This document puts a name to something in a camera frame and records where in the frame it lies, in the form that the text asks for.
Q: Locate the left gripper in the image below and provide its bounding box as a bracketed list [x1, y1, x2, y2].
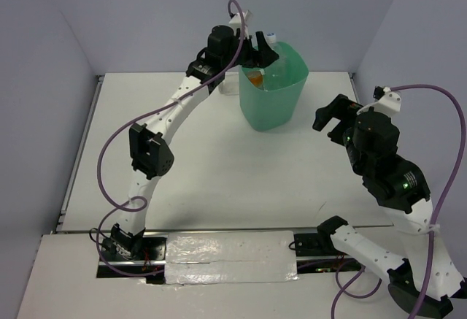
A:
[223, 31, 281, 71]

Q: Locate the orange label plastic bottle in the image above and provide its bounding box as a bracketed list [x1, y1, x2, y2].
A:
[246, 71, 263, 88]

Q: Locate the clear jar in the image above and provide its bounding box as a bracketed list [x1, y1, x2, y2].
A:
[218, 73, 239, 96]

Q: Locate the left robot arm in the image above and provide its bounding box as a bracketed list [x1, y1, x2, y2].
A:
[110, 26, 279, 260]

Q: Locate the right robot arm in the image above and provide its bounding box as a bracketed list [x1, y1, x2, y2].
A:
[313, 92, 466, 318]

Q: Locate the green plastic bin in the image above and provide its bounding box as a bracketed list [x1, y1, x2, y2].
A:
[239, 42, 309, 131]

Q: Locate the silver tape patch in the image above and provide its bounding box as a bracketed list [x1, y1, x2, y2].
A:
[164, 231, 298, 285]

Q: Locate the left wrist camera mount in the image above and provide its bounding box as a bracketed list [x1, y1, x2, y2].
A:
[228, 10, 253, 30]

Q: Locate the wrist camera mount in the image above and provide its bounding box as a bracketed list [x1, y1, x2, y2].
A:
[228, 10, 253, 30]
[371, 87, 401, 117]

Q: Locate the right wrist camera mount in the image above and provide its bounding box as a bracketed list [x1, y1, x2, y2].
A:
[371, 87, 401, 117]

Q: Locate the metal base rail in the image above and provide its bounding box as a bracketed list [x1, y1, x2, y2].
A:
[89, 229, 361, 285]

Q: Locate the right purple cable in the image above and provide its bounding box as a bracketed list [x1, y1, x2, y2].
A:
[331, 83, 464, 319]

